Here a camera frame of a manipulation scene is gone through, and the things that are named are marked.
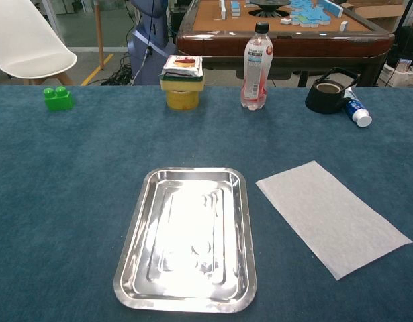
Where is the brown mahjong table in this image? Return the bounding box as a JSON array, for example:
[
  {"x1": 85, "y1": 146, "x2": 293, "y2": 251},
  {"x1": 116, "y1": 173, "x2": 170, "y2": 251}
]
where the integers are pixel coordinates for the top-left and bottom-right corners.
[{"x1": 175, "y1": 0, "x2": 396, "y2": 89}]

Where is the yellow tape roll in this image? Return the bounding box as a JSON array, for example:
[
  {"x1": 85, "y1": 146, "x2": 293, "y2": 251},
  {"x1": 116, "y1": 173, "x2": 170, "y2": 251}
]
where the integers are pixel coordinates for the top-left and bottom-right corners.
[{"x1": 165, "y1": 89, "x2": 200, "y2": 111}]

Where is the stainless steel tray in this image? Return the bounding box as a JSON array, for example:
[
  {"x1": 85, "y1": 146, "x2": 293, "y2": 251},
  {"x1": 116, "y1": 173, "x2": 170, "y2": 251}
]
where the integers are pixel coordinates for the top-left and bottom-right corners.
[{"x1": 113, "y1": 166, "x2": 258, "y2": 315}]

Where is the blue mahjong tile pile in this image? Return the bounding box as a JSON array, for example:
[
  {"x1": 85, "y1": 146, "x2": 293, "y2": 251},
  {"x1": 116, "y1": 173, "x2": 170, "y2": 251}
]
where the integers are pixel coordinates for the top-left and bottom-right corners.
[{"x1": 288, "y1": 0, "x2": 332, "y2": 27}]

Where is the white plastic chair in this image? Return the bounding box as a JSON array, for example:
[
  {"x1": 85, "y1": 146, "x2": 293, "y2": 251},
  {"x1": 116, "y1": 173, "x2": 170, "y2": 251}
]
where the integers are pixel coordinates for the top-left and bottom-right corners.
[{"x1": 0, "y1": 0, "x2": 78, "y2": 86}]

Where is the white storage box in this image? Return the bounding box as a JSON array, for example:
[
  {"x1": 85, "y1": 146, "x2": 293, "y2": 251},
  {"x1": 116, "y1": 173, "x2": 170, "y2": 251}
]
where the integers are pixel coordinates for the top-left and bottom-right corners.
[{"x1": 382, "y1": 58, "x2": 413, "y2": 88}]

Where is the blue white toothpaste tube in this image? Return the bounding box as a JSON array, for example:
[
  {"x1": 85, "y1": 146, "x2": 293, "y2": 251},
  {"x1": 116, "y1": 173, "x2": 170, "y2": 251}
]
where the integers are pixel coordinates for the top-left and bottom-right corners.
[{"x1": 342, "y1": 86, "x2": 373, "y2": 129}]

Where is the blue mahjong tile row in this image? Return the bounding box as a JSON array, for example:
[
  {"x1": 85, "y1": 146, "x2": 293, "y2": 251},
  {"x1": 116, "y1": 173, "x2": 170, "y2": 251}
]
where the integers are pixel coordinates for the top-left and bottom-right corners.
[{"x1": 318, "y1": 0, "x2": 344, "y2": 17}]

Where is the blue felt table cover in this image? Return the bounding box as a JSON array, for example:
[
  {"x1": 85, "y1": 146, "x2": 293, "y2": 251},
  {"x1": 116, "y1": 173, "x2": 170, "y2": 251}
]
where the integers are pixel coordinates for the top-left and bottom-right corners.
[{"x1": 0, "y1": 84, "x2": 413, "y2": 322}]

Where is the black floor cable bundle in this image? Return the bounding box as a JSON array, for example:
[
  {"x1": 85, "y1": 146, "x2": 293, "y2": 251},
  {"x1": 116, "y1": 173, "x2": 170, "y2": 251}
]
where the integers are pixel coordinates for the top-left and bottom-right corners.
[{"x1": 100, "y1": 52, "x2": 140, "y2": 87}]

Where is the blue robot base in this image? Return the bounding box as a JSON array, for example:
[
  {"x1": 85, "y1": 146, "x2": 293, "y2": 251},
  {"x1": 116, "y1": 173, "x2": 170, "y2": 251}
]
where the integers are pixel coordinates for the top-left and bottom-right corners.
[{"x1": 126, "y1": 0, "x2": 179, "y2": 86}]

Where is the cardboard box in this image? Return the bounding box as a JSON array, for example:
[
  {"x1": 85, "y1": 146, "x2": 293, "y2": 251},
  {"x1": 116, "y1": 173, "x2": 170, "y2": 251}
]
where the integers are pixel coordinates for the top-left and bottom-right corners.
[{"x1": 347, "y1": 0, "x2": 407, "y2": 30}]

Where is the green toy building block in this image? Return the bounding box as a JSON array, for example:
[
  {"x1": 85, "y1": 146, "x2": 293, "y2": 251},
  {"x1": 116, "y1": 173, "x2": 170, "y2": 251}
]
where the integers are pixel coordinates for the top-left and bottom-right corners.
[{"x1": 42, "y1": 85, "x2": 75, "y2": 112}]

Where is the pink drink bottle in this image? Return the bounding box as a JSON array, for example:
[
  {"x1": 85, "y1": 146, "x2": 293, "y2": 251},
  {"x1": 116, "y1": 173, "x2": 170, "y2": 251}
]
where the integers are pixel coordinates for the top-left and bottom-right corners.
[{"x1": 240, "y1": 21, "x2": 274, "y2": 112}]

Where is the yellow green sponge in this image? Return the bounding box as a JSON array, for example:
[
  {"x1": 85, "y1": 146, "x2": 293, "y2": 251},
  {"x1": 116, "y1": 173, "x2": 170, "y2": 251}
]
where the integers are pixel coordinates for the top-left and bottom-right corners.
[{"x1": 160, "y1": 74, "x2": 206, "y2": 92}]

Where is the black mahjong table dome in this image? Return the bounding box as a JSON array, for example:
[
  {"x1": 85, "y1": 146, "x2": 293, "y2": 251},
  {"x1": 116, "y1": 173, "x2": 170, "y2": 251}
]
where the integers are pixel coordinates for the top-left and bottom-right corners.
[{"x1": 245, "y1": 0, "x2": 292, "y2": 18}]

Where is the wooden pole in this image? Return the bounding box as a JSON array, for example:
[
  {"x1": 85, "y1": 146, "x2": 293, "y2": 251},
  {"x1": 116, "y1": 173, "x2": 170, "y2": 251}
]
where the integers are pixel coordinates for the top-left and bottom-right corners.
[{"x1": 93, "y1": 0, "x2": 105, "y2": 71}]

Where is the white paper sheet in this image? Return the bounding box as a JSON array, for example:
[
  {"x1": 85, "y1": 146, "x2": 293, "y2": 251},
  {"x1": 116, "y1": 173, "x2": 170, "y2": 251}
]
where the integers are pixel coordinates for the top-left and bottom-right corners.
[{"x1": 255, "y1": 160, "x2": 413, "y2": 282}]

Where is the black tape roll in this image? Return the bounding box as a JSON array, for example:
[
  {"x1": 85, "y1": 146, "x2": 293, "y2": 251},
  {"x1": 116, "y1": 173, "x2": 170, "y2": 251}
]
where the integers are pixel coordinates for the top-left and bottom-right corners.
[{"x1": 304, "y1": 81, "x2": 349, "y2": 115}]

